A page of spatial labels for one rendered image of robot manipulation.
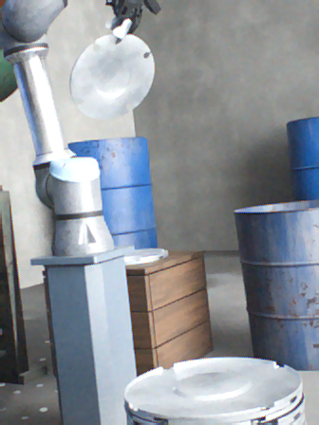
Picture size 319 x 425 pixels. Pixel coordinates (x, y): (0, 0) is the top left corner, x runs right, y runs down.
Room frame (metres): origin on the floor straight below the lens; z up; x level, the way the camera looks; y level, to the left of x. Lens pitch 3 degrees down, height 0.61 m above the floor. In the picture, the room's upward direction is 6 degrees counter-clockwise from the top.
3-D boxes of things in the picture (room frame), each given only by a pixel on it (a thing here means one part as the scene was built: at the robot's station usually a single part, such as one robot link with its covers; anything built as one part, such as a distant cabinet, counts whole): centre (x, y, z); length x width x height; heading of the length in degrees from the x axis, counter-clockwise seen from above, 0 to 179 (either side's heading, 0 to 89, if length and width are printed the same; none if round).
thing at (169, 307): (2.21, 0.14, 0.18); 0.40 x 0.38 x 0.35; 59
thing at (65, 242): (1.62, 0.20, 0.50); 0.15 x 0.15 x 0.10
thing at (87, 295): (1.62, 0.20, 0.23); 0.19 x 0.19 x 0.45; 63
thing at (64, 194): (1.63, 0.21, 0.62); 0.13 x 0.12 x 0.14; 24
